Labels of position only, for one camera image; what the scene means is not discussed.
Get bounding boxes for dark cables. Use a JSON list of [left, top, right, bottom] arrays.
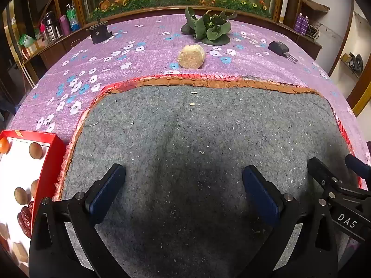
[[309, 23, 322, 39]]

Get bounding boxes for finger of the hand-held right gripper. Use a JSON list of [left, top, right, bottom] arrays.
[[307, 157, 371, 201], [344, 154, 371, 181]]

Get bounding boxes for pink bottle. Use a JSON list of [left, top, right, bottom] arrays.
[[59, 14, 71, 36]]

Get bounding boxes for beige cake block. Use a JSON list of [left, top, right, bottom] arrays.
[[12, 242, 29, 263]]

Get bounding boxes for green packet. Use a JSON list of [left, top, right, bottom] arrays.
[[18, 34, 37, 48]]

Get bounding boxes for purple floral tablecloth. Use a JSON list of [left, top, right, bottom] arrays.
[[6, 14, 371, 168]]

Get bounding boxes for red cardboard box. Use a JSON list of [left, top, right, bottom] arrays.
[[0, 130, 67, 268]]

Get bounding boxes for green leafy vegetable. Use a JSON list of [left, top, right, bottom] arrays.
[[180, 6, 237, 46]]

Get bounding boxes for wooden shelf cabinet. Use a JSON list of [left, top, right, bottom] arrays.
[[3, 0, 87, 73]]

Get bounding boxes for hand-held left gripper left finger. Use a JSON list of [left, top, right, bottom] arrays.
[[28, 164, 128, 278]]

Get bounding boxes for round beige rice cake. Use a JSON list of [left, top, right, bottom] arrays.
[[177, 45, 206, 69]]

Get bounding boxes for black car key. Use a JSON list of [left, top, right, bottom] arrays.
[[268, 41, 298, 63]]

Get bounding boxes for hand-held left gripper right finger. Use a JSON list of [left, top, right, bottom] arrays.
[[242, 165, 338, 278]]

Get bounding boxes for grey felt mat red fringe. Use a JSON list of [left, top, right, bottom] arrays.
[[54, 74, 364, 278]]

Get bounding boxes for black mount block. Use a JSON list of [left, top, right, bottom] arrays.
[[86, 20, 113, 45]]

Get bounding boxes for green-capped bottle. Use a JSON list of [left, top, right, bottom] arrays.
[[66, 4, 80, 32]]

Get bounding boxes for wooden wall shelf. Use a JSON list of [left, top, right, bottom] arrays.
[[303, 0, 331, 13]]

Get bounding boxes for black tools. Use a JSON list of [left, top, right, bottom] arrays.
[[340, 52, 364, 79]]

